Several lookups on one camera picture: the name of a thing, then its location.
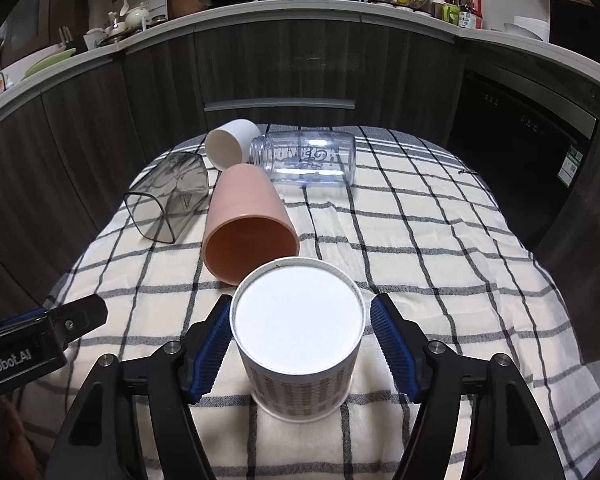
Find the white cup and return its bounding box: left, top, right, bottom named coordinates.
left=204, top=118, right=261, bottom=171

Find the checkered paper cup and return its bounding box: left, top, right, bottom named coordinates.
left=230, top=257, right=368, bottom=424

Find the white bowl stack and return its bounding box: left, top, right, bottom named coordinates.
left=504, top=15, right=550, bottom=42

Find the clear plastic bottle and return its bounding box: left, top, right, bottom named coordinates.
left=249, top=130, right=356, bottom=186

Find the white black plaid cloth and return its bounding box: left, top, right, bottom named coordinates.
left=21, top=128, right=600, bottom=479

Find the green basin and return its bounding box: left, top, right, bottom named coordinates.
left=22, top=48, right=76, bottom=79

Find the pink plastic cup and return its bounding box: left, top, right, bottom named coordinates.
left=201, top=164, right=300, bottom=285

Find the white teapot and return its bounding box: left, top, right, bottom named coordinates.
left=124, top=6, right=150, bottom=30

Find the smoky square transparent cup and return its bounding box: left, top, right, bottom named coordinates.
left=123, top=152, right=209, bottom=244

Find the metal drawer handle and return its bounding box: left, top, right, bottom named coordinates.
left=204, top=98, right=355, bottom=113

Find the black microwave oven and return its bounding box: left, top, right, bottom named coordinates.
left=548, top=0, right=596, bottom=50

